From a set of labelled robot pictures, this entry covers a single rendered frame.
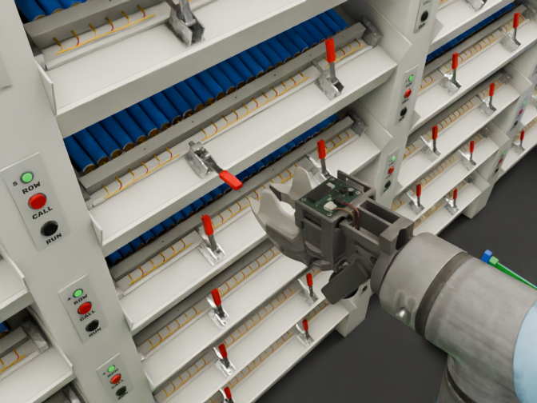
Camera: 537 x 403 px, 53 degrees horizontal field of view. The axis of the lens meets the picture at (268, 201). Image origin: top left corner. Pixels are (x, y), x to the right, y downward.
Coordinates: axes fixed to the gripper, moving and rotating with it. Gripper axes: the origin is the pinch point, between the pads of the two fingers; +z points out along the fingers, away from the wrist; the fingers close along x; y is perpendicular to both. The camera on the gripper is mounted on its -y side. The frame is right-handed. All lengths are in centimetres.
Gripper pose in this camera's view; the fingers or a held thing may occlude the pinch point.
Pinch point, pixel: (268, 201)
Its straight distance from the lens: 67.9
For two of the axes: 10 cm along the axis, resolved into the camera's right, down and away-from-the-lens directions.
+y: -1.0, -7.6, -6.4
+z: -6.8, -4.2, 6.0
